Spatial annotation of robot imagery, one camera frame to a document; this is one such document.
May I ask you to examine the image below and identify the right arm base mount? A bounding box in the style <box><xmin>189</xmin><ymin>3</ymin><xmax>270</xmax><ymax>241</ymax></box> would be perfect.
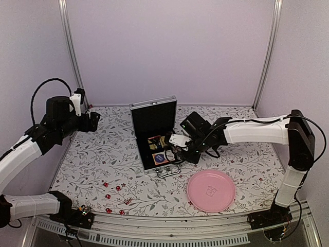
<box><xmin>247</xmin><ymin>208</ymin><xmax>293</xmax><ymax>230</ymax></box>

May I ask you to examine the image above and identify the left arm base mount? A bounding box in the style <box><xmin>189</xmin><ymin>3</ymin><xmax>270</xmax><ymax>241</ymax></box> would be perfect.
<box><xmin>49</xmin><ymin>205</ymin><xmax>95</xmax><ymax>230</ymax></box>

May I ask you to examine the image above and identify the blue round blind button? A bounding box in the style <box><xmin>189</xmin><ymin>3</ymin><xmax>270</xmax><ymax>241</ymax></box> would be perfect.
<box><xmin>153</xmin><ymin>154</ymin><xmax>167</xmax><ymax>165</ymax></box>

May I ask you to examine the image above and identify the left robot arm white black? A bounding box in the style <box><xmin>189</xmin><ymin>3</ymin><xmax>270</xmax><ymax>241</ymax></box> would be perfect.
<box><xmin>1</xmin><ymin>88</ymin><xmax>101</xmax><ymax>227</ymax></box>

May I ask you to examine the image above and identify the row of poker chips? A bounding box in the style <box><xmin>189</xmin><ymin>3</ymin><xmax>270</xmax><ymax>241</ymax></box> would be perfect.
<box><xmin>172</xmin><ymin>147</ymin><xmax>182</xmax><ymax>159</ymax></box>

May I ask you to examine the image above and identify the pink plastic plate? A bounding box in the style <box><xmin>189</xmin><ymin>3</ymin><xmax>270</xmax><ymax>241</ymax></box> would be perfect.
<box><xmin>187</xmin><ymin>170</ymin><xmax>236</xmax><ymax>213</ymax></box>

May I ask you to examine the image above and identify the aluminium poker set case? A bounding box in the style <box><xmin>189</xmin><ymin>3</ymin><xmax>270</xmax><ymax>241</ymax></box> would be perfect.
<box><xmin>129</xmin><ymin>96</ymin><xmax>183</xmax><ymax>179</ymax></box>

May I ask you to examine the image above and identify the gold playing card deck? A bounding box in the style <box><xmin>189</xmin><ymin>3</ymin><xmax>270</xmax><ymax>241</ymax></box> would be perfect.
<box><xmin>148</xmin><ymin>135</ymin><xmax>166</xmax><ymax>150</ymax></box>

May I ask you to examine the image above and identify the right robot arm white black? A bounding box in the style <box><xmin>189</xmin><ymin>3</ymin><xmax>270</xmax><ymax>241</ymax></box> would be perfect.
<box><xmin>181</xmin><ymin>111</ymin><xmax>320</xmax><ymax>214</ymax></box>

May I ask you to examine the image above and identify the aluminium frame post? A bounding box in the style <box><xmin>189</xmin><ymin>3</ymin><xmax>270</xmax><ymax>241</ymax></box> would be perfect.
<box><xmin>57</xmin><ymin>0</ymin><xmax>89</xmax><ymax>110</ymax></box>
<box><xmin>252</xmin><ymin>0</ymin><xmax>283</xmax><ymax>111</ymax></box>

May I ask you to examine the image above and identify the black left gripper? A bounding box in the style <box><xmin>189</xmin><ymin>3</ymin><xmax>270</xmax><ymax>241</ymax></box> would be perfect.
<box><xmin>57</xmin><ymin>111</ymin><xmax>100</xmax><ymax>139</ymax></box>

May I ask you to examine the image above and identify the front aluminium rail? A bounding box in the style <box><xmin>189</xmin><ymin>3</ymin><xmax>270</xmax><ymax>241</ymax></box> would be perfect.
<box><xmin>31</xmin><ymin>207</ymin><xmax>322</xmax><ymax>246</ymax></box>

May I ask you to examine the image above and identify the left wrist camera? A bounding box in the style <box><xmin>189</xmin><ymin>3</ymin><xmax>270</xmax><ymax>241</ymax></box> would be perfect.
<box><xmin>69</xmin><ymin>88</ymin><xmax>85</xmax><ymax>117</ymax></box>

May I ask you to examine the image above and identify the right aluminium frame post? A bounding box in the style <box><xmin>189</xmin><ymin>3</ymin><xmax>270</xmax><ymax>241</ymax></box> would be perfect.
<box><xmin>252</xmin><ymin>0</ymin><xmax>283</xmax><ymax>111</ymax></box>

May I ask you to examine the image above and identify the left aluminium frame post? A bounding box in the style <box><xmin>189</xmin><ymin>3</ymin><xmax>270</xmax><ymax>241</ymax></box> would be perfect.
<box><xmin>57</xmin><ymin>0</ymin><xmax>89</xmax><ymax>110</ymax></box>

